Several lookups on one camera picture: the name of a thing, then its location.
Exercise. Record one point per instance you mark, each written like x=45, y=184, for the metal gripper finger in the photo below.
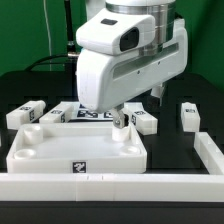
x=120, y=119
x=158, y=91

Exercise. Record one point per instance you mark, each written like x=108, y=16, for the white desk top tray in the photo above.
x=84, y=147

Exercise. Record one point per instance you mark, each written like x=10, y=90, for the marker tag sheet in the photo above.
x=79, y=112

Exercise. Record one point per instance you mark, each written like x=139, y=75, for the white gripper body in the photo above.
x=104, y=82

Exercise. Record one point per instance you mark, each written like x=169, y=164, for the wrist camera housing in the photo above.
x=113, y=33

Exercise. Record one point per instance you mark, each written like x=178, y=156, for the white L-shaped fence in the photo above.
x=112, y=187

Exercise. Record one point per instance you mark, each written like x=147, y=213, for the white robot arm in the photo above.
x=164, y=13

